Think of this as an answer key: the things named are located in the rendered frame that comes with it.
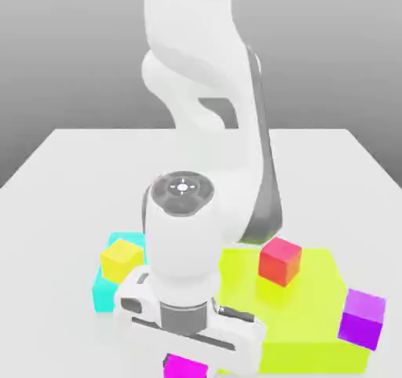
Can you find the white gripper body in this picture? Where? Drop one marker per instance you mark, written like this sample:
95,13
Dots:
241,337

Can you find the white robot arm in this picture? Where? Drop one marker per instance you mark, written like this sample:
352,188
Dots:
188,133

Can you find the small magenta cube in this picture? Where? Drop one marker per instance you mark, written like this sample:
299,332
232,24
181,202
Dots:
185,368

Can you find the small red cube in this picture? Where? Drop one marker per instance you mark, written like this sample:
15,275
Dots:
278,263

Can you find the small purple cube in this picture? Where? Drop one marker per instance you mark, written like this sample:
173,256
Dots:
362,320

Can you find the small yellow cube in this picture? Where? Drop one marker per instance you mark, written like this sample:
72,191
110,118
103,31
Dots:
121,260

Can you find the large lime yellow box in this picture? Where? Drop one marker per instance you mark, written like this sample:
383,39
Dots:
307,315

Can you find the large cyan box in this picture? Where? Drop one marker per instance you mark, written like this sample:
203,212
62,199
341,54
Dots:
103,295

